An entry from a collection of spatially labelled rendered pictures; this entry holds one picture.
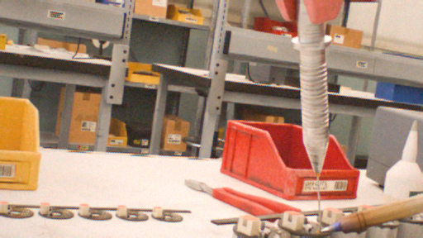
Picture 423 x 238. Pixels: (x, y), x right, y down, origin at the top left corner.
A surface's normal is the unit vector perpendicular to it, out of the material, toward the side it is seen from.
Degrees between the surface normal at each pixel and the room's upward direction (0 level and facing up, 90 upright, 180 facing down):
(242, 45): 90
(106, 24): 90
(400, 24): 90
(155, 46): 90
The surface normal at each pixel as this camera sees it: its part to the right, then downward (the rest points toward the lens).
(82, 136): 0.51, 0.15
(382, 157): -0.95, -0.12
